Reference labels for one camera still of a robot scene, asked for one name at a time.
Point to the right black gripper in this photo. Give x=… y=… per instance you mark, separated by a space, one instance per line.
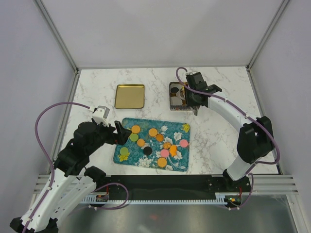
x=189 y=102

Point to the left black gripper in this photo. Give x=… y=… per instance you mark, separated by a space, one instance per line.
x=120 y=137

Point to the black round cookie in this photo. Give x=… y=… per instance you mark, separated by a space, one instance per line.
x=174 y=90
x=147 y=151

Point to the orange round cookie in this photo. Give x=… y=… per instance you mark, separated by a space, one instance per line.
x=135 y=129
x=140 y=142
x=162 y=162
x=153 y=132

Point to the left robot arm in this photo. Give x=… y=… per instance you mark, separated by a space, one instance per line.
x=54 y=204

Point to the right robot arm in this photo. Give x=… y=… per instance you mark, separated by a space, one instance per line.
x=254 y=139

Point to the green round cookie upper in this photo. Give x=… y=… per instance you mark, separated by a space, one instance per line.
x=134 y=137

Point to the green round cookie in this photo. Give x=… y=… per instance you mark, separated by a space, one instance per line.
x=124 y=151
x=134 y=137

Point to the green round cookie lower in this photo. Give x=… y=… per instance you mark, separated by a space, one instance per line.
x=124 y=151

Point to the white paper cup centre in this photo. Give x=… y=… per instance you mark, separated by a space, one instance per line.
x=181 y=94

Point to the white paper cup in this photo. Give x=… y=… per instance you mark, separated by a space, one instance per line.
x=176 y=101
x=181 y=94
x=175 y=85

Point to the white paper cup bottom left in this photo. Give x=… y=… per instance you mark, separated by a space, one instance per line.
x=176 y=101

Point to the square cookie tin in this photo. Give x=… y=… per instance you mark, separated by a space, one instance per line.
x=183 y=107

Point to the white paper cup top left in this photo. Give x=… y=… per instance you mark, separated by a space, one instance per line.
x=175 y=85

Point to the teal floral tray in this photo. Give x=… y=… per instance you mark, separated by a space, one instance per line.
x=168 y=131

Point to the pink round cookie right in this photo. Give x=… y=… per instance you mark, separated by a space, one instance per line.
x=183 y=143

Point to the pink round cookie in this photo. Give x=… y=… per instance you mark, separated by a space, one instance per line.
x=164 y=153
x=183 y=143

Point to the gold tin lid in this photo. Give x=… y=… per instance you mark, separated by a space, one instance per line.
x=130 y=96

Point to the orange flower cookie lower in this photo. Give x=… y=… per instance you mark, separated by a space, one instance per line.
x=173 y=150

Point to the orange round cookie mid right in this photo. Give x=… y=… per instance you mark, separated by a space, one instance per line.
x=166 y=145

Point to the pink round cookie lower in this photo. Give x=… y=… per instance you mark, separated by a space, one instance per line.
x=164 y=153

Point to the orange round cookie bottom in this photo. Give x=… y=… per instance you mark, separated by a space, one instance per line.
x=162 y=162

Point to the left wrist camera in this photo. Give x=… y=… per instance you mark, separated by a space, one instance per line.
x=100 y=115

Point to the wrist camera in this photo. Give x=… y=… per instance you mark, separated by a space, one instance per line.
x=100 y=115
x=191 y=73

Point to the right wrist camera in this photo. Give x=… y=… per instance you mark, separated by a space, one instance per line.
x=191 y=73

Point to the black mounting base plate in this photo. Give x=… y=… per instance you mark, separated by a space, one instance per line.
x=169 y=187

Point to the white cable duct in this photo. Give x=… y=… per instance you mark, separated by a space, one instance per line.
x=96 y=199

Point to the aluminium frame rail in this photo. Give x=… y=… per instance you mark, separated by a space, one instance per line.
x=263 y=184

